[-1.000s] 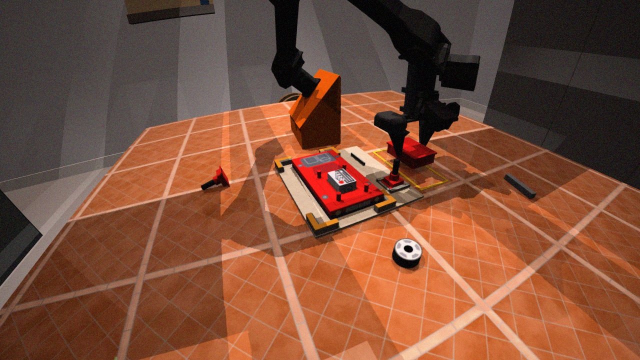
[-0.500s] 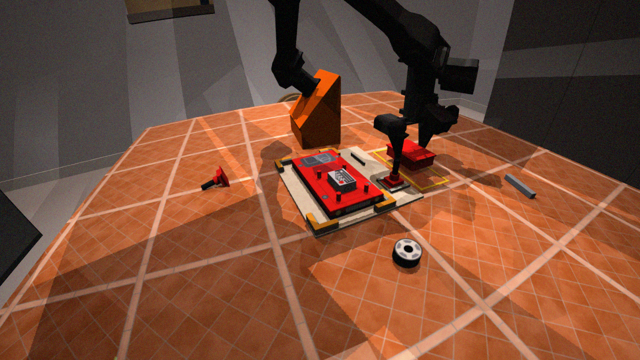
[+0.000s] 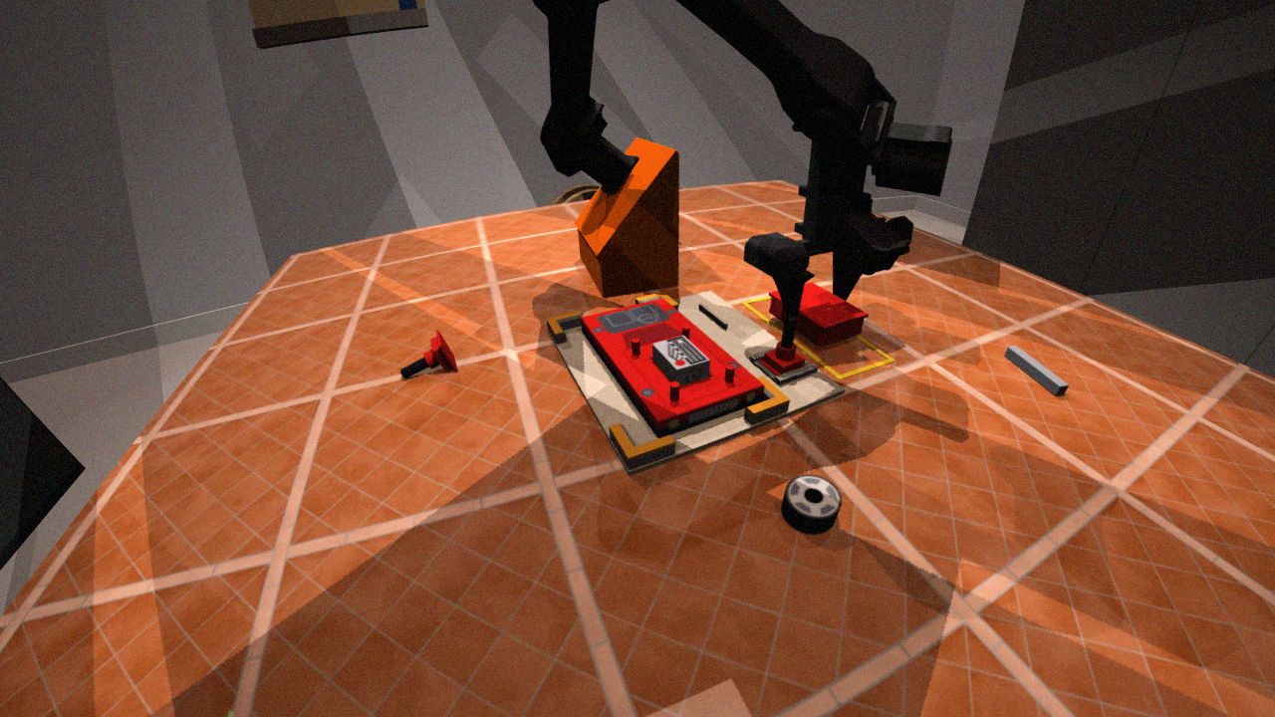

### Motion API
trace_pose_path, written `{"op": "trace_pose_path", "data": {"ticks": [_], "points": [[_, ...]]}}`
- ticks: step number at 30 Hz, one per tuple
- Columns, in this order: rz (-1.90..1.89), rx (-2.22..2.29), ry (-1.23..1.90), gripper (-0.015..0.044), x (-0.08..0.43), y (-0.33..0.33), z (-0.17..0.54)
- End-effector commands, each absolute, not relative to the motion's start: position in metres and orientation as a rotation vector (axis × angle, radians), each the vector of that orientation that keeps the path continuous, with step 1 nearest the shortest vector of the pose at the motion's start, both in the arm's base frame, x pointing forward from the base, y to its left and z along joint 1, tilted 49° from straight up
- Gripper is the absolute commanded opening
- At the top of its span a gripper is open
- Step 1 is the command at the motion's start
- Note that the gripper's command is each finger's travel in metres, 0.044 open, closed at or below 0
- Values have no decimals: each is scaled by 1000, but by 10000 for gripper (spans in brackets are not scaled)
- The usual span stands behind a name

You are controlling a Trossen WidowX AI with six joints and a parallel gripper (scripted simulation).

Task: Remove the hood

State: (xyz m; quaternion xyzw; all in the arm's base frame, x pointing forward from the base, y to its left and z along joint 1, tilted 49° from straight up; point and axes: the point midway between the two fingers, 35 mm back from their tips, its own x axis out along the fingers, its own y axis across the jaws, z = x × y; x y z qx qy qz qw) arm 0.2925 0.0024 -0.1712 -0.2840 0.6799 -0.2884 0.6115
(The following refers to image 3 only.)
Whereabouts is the black toy car tyre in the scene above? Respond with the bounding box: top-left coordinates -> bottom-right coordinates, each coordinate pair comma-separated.
782,475 -> 842,535

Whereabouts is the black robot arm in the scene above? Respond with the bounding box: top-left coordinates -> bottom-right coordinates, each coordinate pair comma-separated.
533,0 -> 952,276

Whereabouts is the yellow rectangular outline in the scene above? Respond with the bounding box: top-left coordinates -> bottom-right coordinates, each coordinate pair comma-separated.
741,297 -> 895,380

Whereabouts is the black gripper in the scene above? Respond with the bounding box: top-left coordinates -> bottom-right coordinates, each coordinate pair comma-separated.
743,179 -> 872,318

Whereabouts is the dark grey rectangular bar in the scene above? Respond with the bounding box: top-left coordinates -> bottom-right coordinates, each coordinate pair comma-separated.
1005,346 -> 1068,395

